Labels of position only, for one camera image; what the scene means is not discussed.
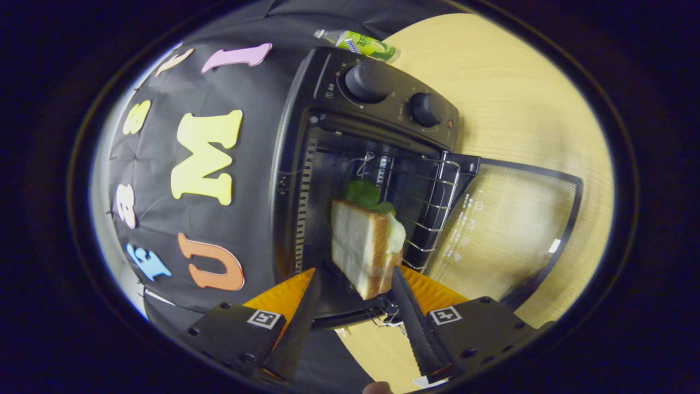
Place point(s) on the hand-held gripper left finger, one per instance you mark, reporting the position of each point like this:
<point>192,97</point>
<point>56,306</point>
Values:
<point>298,328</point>

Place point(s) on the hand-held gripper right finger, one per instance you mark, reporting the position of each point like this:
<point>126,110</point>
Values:
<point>418,328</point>

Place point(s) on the toasted bread sandwich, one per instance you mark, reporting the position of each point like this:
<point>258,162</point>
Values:
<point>355,241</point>

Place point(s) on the black toaster oven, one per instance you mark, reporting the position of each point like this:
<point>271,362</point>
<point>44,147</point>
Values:
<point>328,82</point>

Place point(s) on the green label drink bottle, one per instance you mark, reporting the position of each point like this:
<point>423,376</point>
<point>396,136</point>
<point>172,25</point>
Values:
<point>366,45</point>

